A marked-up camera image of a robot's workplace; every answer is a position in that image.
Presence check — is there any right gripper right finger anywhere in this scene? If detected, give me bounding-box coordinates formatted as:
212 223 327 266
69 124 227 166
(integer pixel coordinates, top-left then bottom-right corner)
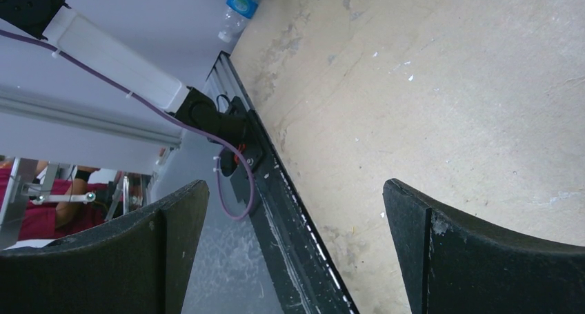
383 179 584 313

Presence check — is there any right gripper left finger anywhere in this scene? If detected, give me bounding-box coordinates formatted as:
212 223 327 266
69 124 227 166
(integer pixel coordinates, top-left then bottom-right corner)
1 180 209 313

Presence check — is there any blue label clear bottle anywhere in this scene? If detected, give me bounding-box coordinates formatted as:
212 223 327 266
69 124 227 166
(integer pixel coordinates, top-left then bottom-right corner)
218 0 261 43

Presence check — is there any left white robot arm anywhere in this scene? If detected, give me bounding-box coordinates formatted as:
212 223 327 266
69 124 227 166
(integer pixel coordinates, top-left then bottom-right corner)
1 0 248 146

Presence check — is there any person in red shirt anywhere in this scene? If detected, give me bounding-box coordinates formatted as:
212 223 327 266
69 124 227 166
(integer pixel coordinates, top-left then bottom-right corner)
0 158 154 242

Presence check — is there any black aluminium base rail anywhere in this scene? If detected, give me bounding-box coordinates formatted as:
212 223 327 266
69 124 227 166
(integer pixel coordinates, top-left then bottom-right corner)
209 53 357 313

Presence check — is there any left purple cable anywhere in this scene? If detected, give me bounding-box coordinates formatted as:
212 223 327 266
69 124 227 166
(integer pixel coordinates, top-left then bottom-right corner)
0 28 256 222

